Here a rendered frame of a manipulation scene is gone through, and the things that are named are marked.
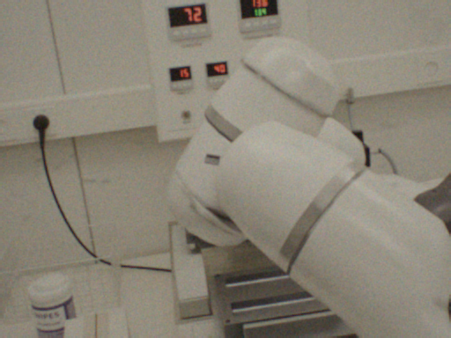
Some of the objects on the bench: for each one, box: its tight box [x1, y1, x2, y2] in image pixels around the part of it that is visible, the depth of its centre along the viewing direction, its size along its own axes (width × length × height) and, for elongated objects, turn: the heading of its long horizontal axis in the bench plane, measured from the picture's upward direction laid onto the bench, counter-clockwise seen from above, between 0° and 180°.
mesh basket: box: [0, 222, 122, 325], centre depth 162 cm, size 22×26×13 cm
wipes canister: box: [27, 274, 78, 338], centre depth 140 cm, size 9×9×15 cm
